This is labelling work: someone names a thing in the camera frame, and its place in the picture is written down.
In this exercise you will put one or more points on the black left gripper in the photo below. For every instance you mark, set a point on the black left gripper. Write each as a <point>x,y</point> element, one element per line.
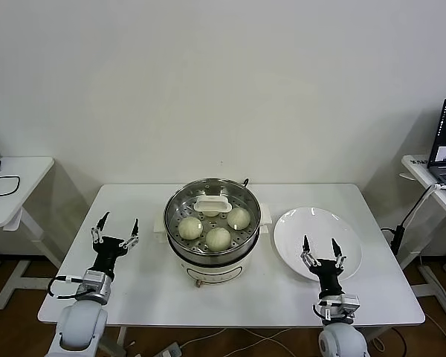
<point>106,253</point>

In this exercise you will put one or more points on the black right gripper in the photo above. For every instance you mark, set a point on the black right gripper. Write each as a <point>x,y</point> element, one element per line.
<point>329,279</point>

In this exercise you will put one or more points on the white steamed baozi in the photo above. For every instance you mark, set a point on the white steamed baozi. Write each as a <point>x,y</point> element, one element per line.
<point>218,239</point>
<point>239,219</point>
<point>190,227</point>
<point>211,214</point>

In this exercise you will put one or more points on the white round plate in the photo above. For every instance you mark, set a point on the white round plate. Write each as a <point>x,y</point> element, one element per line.
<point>319,227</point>

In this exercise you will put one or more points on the black power brick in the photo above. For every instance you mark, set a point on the black power brick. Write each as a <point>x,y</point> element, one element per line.
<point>395,238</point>

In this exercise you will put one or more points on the stainless steel pot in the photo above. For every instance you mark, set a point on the stainless steel pot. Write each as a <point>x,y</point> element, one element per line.
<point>193,257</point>

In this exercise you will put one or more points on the white side table with label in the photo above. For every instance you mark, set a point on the white side table with label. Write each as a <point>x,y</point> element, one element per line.
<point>418,165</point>

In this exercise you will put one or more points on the white power strip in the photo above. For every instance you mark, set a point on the white power strip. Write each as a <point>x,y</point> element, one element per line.
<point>171,349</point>

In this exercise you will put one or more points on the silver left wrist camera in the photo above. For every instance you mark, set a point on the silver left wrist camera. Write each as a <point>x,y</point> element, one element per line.
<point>94,279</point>

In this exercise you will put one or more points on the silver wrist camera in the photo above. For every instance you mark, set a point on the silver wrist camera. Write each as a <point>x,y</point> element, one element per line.
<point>347,306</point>
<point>94,279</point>

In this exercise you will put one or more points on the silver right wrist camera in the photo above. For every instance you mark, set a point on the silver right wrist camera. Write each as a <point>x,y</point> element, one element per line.
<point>347,306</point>

